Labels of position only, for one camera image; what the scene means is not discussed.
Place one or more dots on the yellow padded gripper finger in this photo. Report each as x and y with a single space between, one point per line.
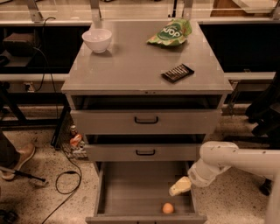
181 186

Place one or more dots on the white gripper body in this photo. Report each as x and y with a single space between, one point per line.
196 176

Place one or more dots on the orange fruit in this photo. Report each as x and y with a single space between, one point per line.
168 208

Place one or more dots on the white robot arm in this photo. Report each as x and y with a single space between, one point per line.
217 157

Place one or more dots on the bottom grey drawer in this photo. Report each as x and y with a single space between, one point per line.
135 192

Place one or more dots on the grey drawer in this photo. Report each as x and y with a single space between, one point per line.
135 192
142 152
144 122

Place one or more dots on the middle grey drawer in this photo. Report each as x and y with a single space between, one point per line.
142 152

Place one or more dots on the grey metal drawer cabinet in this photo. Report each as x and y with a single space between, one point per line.
128 77

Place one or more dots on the top grey drawer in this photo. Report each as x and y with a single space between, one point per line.
144 122

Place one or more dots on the black office chair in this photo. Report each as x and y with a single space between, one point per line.
265 112

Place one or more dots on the black chocolate bar packet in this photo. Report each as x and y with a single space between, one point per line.
177 73

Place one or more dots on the green chip bag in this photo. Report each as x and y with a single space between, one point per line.
175 33

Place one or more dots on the white bowl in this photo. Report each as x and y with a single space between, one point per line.
97 40

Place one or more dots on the black stick on floor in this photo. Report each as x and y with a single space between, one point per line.
41 181

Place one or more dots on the tan shoe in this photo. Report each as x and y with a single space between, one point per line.
14 159

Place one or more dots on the black box on shelf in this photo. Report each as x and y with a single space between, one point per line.
21 44

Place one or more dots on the wire basket with bottles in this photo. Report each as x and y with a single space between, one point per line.
71 141

